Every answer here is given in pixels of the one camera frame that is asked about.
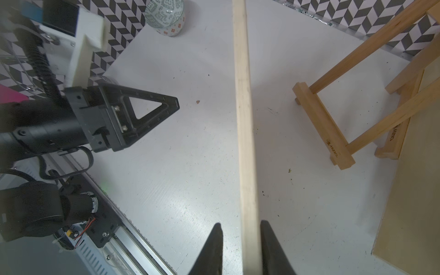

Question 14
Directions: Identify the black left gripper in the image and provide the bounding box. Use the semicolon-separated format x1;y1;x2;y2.
65;83;180;152

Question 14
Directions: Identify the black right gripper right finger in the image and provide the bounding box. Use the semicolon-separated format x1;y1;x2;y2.
260;220;296;275

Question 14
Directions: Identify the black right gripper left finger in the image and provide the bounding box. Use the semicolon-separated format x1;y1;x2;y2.
189;223;223;275

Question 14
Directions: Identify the plywood board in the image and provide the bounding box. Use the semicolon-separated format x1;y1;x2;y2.
232;1;263;275
371;58;440;275

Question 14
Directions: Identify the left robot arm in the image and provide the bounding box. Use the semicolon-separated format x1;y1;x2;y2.
1;83;179;248

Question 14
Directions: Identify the green patterned ceramic bowl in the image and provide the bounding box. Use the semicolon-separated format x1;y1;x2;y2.
143;0;186;37

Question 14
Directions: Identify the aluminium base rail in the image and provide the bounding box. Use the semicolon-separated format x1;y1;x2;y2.
67;173;175;275

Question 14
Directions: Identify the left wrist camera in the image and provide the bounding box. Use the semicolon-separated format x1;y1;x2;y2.
19;1;110;88

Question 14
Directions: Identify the silver wire rack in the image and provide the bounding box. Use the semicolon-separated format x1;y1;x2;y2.
1;38;40;96

